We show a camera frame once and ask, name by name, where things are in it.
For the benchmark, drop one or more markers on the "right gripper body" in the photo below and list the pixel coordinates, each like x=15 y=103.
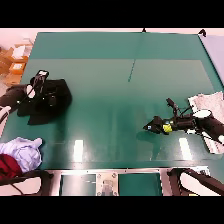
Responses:
x=160 y=125

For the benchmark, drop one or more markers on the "black garment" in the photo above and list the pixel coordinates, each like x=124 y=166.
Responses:
x=56 y=100

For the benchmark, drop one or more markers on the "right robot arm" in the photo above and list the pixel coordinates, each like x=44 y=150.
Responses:
x=213 y=126

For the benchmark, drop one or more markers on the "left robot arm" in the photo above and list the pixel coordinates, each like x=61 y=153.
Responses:
x=13 y=95

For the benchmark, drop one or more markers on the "white patterned garment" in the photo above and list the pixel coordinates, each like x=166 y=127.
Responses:
x=213 y=101

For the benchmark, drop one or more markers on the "lavender garment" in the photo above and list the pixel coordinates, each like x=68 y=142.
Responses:
x=25 y=151

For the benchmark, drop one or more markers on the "brown cardboard box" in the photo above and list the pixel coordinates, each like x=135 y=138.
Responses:
x=17 y=67

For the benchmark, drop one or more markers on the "red garment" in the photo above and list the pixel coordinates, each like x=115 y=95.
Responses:
x=8 y=165

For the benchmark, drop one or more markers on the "silver frame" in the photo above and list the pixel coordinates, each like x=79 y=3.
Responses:
x=106 y=182

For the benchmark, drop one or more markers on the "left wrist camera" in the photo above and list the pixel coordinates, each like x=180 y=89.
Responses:
x=41 y=74

